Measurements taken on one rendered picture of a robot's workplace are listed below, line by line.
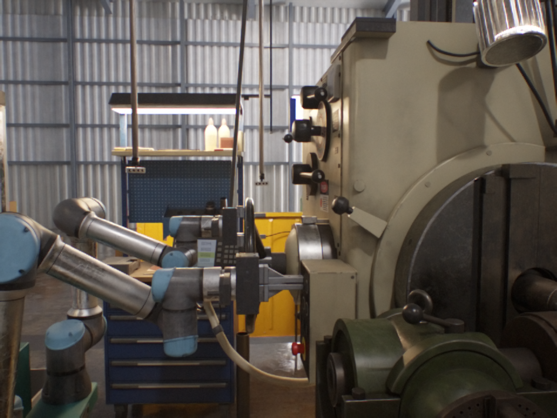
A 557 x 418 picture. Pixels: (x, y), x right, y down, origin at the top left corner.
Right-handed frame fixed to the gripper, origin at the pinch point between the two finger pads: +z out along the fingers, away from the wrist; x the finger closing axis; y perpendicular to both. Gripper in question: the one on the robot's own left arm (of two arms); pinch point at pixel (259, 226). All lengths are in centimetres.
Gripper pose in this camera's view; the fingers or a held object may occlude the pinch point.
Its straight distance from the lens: 157.3
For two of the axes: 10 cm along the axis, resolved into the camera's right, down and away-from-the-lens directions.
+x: 0.0, 10.0, 0.7
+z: 10.0, -0.1, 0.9
